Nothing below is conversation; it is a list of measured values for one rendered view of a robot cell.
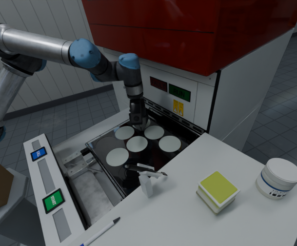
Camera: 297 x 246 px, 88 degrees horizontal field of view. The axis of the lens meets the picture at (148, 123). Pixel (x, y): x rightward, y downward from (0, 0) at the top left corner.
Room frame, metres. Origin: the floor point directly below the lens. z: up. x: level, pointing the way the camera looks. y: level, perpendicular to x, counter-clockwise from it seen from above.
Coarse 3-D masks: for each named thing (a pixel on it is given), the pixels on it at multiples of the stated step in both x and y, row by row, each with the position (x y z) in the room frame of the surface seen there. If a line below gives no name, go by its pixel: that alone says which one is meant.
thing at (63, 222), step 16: (32, 144) 0.53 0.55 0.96; (48, 144) 0.51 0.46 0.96; (48, 160) 0.42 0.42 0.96; (32, 176) 0.35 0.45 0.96; (48, 176) 0.34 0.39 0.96; (48, 192) 0.28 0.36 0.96; (64, 192) 0.27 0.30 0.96; (64, 208) 0.22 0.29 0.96; (48, 224) 0.18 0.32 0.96; (64, 224) 0.18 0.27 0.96; (80, 224) 0.17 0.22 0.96; (48, 240) 0.14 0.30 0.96; (64, 240) 0.14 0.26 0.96
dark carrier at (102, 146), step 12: (108, 132) 0.61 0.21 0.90; (168, 132) 0.55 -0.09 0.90; (96, 144) 0.53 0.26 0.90; (108, 144) 0.52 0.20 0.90; (120, 144) 0.51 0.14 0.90; (156, 144) 0.48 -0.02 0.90; (132, 156) 0.43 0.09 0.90; (144, 156) 0.42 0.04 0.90; (156, 156) 0.41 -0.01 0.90; (168, 156) 0.40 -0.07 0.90; (108, 168) 0.38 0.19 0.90; (120, 168) 0.38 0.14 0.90; (156, 168) 0.35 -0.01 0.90; (120, 180) 0.32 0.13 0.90; (132, 180) 0.32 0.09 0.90
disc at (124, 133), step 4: (120, 128) 0.63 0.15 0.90; (124, 128) 0.62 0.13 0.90; (128, 128) 0.62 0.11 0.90; (132, 128) 0.61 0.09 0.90; (116, 132) 0.60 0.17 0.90; (120, 132) 0.60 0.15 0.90; (124, 132) 0.59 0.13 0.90; (128, 132) 0.59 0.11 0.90; (132, 132) 0.58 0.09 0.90; (116, 136) 0.57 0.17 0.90; (120, 136) 0.57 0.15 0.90; (124, 136) 0.56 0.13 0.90; (128, 136) 0.56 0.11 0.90
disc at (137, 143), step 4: (136, 136) 0.55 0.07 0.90; (140, 136) 0.55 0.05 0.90; (132, 140) 0.53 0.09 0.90; (136, 140) 0.52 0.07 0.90; (140, 140) 0.52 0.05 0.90; (144, 140) 0.52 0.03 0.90; (128, 144) 0.50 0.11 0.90; (132, 144) 0.50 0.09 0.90; (136, 144) 0.49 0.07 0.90; (140, 144) 0.49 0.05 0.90; (144, 144) 0.49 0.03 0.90; (128, 148) 0.48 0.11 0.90; (132, 148) 0.47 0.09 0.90; (136, 148) 0.47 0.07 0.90; (140, 148) 0.47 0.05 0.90; (144, 148) 0.46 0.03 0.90
